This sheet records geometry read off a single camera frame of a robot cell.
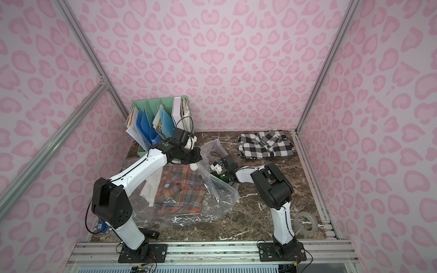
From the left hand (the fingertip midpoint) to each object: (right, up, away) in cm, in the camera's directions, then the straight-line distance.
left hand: (203, 155), depth 86 cm
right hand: (0, -17, +5) cm, 17 cm away
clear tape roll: (+52, -30, -6) cm, 60 cm away
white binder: (-16, +23, +9) cm, 29 cm away
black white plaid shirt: (+36, +6, +24) cm, 44 cm away
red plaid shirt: (-12, -19, +1) cm, 22 cm away
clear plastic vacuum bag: (+8, -20, -6) cm, 22 cm away
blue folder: (-22, +16, +12) cm, 30 cm away
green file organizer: (-33, +20, +17) cm, 42 cm away
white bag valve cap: (-6, -6, +5) cm, 10 cm away
